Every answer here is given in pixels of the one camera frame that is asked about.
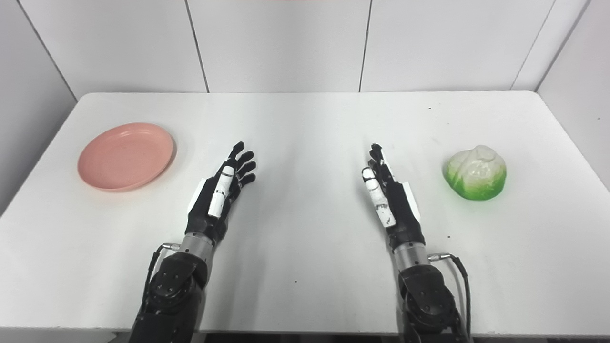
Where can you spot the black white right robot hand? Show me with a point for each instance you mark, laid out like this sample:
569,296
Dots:
402,214

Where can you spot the green white cabbage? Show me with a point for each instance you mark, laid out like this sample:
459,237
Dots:
475,174

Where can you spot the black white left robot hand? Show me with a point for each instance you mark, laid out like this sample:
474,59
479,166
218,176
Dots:
205,209

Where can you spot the pink plate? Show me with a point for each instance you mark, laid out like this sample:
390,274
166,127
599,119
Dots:
125,157

